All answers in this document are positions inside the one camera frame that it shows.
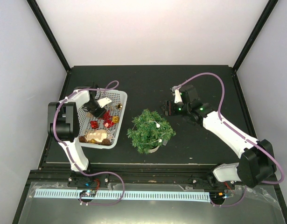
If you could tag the gold gift ornament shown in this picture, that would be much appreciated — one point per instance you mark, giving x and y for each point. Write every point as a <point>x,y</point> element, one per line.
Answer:
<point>115,119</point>

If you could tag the white plastic perforated basket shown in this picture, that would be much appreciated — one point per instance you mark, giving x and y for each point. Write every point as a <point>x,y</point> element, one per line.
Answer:
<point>116,97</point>

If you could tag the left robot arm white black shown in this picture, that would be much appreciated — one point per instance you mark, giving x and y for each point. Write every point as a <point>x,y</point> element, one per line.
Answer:
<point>64,127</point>

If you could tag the white tree pot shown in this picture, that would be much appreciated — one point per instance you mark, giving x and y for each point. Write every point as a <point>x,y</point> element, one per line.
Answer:
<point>153,150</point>

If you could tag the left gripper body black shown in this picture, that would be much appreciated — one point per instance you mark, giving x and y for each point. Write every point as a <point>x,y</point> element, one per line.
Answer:
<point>91,107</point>

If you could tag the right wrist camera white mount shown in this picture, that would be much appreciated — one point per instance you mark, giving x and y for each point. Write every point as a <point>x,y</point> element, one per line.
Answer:
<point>176,93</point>

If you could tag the gold bell ornament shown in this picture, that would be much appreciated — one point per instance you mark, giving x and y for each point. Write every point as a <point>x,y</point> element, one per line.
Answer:
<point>120,106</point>

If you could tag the small green christmas tree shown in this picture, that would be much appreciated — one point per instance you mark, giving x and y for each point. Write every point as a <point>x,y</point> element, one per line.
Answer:
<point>147,114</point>

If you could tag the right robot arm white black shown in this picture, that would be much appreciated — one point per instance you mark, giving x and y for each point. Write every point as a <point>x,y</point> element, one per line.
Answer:
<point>255,161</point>

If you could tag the black frame post left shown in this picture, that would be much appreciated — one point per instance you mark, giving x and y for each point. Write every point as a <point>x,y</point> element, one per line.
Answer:
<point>48,32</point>

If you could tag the red gift box ornament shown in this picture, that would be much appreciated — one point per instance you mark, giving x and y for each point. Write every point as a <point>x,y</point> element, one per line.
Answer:
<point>94,124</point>

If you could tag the silver star ornament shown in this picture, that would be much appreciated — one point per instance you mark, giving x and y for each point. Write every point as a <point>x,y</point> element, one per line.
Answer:
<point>110,134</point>

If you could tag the brown pine cone back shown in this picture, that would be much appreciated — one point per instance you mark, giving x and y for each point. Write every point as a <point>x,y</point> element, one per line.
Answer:
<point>82,139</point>

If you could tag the fairy light string white bulbs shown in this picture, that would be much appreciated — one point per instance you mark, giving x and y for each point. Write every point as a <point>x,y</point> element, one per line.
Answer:
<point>148,132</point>

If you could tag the light blue slotted cable duct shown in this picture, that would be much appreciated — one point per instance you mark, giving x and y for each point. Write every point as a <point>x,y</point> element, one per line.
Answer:
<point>123,195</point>

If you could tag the burlap bow ornament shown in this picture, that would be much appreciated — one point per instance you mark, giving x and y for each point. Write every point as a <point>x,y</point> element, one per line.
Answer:
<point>89,115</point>

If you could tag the brown pine cone front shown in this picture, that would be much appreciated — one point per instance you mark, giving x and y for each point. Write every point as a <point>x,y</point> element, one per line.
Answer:
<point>106,142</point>

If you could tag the brown pine cone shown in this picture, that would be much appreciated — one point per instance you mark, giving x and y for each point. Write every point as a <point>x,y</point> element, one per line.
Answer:
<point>82,139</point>
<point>106,142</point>

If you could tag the santa claus ornament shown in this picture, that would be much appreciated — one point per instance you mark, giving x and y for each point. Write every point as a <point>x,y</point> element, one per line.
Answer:
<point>108,123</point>

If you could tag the wooden tree slice ornament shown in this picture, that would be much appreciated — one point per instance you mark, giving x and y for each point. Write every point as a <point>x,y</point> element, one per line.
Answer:
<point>96,136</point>

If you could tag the red star ornament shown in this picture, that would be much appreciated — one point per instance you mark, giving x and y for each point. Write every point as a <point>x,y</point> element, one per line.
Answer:
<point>106,116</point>

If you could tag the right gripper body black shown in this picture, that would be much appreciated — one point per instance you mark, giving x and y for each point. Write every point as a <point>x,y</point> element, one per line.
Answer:
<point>172,111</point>

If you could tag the black frame post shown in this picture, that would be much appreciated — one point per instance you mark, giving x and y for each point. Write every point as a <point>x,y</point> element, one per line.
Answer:
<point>268,9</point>
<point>48,32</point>

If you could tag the black frame post right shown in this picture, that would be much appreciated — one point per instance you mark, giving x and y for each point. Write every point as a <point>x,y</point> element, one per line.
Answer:
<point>268,9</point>

